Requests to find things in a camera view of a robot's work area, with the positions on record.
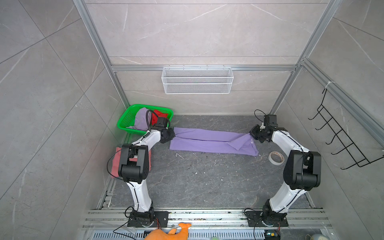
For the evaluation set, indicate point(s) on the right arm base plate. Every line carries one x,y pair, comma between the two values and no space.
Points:
260,219

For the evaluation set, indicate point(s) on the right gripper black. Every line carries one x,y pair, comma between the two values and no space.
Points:
253,131

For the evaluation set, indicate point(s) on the folded pink t-shirt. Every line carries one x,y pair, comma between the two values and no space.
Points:
116,162

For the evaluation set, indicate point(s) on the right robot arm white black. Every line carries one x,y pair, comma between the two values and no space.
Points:
301,174

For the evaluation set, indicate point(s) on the aluminium mounting rail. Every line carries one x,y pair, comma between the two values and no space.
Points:
211,219

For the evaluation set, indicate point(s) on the lavender t-shirt in basket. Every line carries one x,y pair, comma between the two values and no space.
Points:
142,117

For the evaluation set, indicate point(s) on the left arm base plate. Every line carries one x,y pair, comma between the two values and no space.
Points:
157,219

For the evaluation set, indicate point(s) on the roll of masking tape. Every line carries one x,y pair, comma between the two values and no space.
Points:
276,158

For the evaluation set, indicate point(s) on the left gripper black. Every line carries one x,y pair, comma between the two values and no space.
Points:
172,134

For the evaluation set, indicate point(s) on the orange plush toy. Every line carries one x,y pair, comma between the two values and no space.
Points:
171,235

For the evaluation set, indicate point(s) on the green plastic laundry basket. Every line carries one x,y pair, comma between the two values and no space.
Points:
128,117

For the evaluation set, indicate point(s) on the black wire hook rack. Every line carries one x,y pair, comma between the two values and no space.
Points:
359,159

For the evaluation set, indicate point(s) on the purple t-shirt with print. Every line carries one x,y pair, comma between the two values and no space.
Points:
219,142

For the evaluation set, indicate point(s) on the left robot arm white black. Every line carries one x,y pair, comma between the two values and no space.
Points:
134,166

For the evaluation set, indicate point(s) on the white wire wall basket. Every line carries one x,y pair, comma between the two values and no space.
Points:
198,80

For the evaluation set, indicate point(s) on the red t-shirt in basket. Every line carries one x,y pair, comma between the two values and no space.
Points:
155,115

